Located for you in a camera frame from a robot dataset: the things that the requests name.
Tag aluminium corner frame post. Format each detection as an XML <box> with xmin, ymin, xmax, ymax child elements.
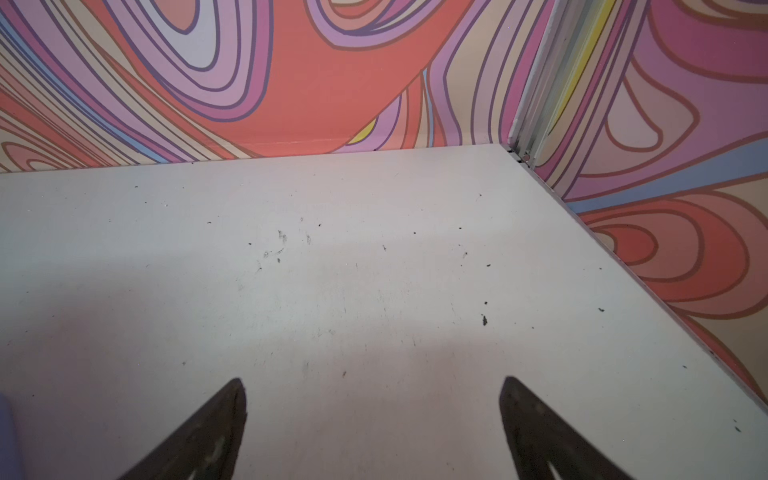
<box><xmin>508</xmin><ymin>1</ymin><xmax>618</xmax><ymax>170</ymax></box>

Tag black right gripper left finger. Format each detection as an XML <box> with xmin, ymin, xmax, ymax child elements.
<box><xmin>121</xmin><ymin>378</ymin><xmax>247</xmax><ymax>480</ymax></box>

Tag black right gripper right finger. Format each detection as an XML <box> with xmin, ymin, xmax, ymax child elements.
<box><xmin>499</xmin><ymin>376</ymin><xmax>630</xmax><ymax>480</ymax></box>

